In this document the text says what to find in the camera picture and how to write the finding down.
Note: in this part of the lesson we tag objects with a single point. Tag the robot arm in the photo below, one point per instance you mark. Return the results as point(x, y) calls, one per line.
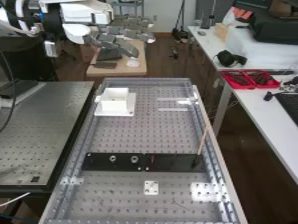
point(10, 25)

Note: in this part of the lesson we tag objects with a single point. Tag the silver metal nut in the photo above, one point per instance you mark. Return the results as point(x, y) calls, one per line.
point(111, 158)
point(134, 159)

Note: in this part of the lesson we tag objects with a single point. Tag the small white box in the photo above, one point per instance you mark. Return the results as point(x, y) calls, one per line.
point(114, 103)

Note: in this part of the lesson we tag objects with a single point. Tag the clear box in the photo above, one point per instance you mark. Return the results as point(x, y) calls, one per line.
point(146, 80)

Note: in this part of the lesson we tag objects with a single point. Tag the thin stick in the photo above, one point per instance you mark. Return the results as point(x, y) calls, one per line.
point(202, 136)

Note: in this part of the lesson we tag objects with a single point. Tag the small wooden table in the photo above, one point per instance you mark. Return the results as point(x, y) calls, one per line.
point(114, 71)

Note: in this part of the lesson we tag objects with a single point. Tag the black plate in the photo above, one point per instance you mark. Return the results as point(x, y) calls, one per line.
point(172, 163)

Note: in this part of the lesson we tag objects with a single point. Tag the red tray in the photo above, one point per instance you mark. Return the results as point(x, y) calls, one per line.
point(236, 80)
point(266, 79)

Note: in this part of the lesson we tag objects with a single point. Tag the small white square plate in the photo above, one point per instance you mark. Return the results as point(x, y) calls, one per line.
point(150, 187)

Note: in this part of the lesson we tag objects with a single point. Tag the black headphones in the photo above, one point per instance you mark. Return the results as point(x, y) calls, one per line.
point(230, 58)

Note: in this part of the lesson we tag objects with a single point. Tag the white desk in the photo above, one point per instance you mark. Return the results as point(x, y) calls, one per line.
point(266, 130)
point(266, 55)

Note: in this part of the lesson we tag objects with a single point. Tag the small black tool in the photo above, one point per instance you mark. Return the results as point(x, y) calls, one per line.
point(268, 96)

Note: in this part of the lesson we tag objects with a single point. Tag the wooden block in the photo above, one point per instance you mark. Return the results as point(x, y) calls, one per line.
point(219, 32)

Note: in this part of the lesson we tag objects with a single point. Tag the black keyboard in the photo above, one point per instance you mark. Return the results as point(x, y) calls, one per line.
point(287, 108)

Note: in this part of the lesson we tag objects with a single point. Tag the black case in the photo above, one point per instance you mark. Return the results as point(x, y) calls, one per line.
point(274, 30)

